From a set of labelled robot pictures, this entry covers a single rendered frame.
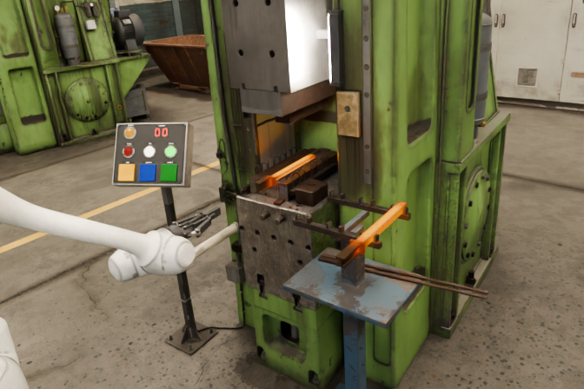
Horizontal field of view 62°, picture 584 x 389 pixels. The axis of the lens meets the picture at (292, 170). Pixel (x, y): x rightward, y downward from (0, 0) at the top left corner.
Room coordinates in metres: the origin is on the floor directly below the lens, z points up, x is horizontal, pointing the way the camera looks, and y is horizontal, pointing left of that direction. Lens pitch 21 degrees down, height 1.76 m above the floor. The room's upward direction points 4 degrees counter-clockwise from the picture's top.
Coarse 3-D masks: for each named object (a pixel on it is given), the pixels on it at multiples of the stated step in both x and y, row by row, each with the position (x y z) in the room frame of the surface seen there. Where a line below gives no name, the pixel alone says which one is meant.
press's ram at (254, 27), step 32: (224, 0) 1.94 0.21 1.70; (256, 0) 1.84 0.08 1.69; (288, 0) 1.79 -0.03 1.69; (320, 0) 1.95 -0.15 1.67; (224, 32) 1.95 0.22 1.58; (256, 32) 1.85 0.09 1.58; (288, 32) 1.78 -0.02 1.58; (320, 32) 1.91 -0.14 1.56; (256, 64) 1.86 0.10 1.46; (288, 64) 1.77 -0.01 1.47; (320, 64) 1.94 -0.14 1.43
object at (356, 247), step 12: (396, 204) 1.47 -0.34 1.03; (384, 216) 1.39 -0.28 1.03; (396, 216) 1.41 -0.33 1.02; (372, 228) 1.31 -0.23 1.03; (384, 228) 1.34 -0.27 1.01; (360, 240) 1.25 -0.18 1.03; (372, 240) 1.28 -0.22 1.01; (348, 252) 1.18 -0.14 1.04; (360, 252) 1.22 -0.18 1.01; (336, 264) 1.16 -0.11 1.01
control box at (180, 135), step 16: (128, 128) 2.12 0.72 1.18; (144, 128) 2.11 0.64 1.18; (160, 128) 2.09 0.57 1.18; (176, 128) 2.07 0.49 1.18; (192, 128) 2.12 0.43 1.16; (128, 144) 2.08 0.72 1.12; (144, 144) 2.07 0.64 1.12; (160, 144) 2.05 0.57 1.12; (176, 144) 2.04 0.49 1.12; (192, 144) 2.09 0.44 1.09; (128, 160) 2.05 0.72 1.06; (144, 160) 2.03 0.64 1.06; (160, 160) 2.02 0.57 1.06; (176, 160) 2.00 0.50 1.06; (160, 176) 1.98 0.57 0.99
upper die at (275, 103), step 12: (324, 84) 2.05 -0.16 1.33; (252, 96) 1.88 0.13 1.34; (264, 96) 1.85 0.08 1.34; (276, 96) 1.81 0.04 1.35; (288, 96) 1.84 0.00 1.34; (300, 96) 1.90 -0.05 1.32; (312, 96) 1.97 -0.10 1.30; (324, 96) 2.05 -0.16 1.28; (252, 108) 1.88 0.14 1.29; (264, 108) 1.85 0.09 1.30; (276, 108) 1.81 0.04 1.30; (288, 108) 1.83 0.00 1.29; (300, 108) 1.90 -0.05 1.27
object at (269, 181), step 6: (306, 156) 2.06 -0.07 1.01; (312, 156) 2.06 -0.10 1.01; (294, 162) 1.99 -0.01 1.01; (300, 162) 1.99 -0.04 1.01; (288, 168) 1.93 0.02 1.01; (294, 168) 1.95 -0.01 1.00; (276, 174) 1.88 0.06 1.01; (282, 174) 1.88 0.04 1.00; (264, 180) 1.79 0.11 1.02; (270, 180) 1.83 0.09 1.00; (258, 186) 1.77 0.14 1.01; (264, 186) 1.80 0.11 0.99; (270, 186) 1.82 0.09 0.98; (258, 192) 1.77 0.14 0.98
